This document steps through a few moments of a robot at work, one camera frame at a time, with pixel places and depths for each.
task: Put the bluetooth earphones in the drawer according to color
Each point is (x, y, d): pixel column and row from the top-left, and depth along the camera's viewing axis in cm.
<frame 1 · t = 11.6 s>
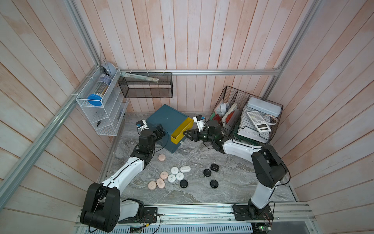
left hand: (157, 129, 86), fingers open
right hand: (184, 132, 86), fingers open
teal drawer cabinet: (170, 119, 90), point 22 cm above the table
yellow top drawer: (177, 135, 81), point 22 cm above the table
pink round earphone case far: (161, 157, 95), point 2 cm above the table
white round earphone case top: (174, 170, 89), point 2 cm above the table
white oval earphone case: (185, 168, 90), point 2 cm above the table
pink round earphone case middle: (163, 175, 87), point 2 cm above the table
white round earphone case left: (171, 178, 85), point 3 cm above the table
white round earphone case right: (179, 176, 87), point 2 cm above the table
pink round earphone case leftmost: (152, 185, 83), point 2 cm above the table
pink round earphone case lower: (160, 183, 83), point 3 cm above the table
black earphone case: (183, 184, 84), point 2 cm above the table
black earphone case 2: (207, 172, 90), on the table
black earphone case 3: (215, 167, 90), point 2 cm above the table
black earphone case 4: (214, 184, 84), point 2 cm above the table

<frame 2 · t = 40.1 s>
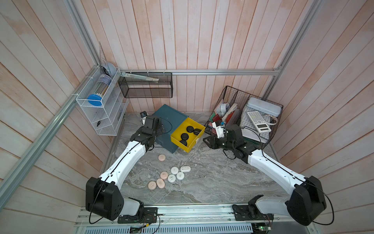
left hand: (154, 129, 84), fingers open
right hand: (204, 138, 81), fingers open
yellow top drawer: (191, 139, 89), point 14 cm above the table
black earphone case: (184, 142, 85), point 17 cm above the table
black earphone case 2: (184, 136, 87), point 17 cm above the table
black earphone case 3: (196, 131, 89), point 17 cm above the table
black earphone case 4: (190, 129, 91), point 17 cm above the table
the other named things where they were.

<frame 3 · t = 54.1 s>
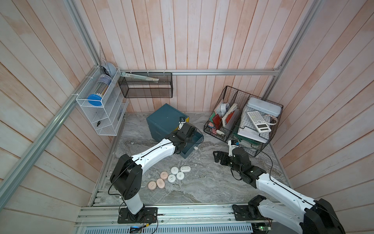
left hand: (184, 135, 88), fingers open
right hand: (218, 152, 85), fingers open
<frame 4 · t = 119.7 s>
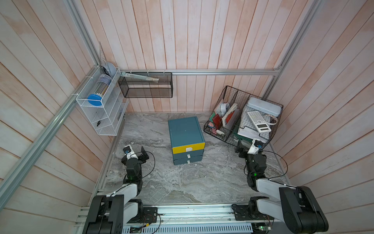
left hand: (136, 150, 88), fingers open
right hand: (246, 140, 86), fingers open
teal drawer cabinet: (187, 140, 80), point 22 cm above the table
teal middle drawer: (182, 155, 84), point 12 cm above the table
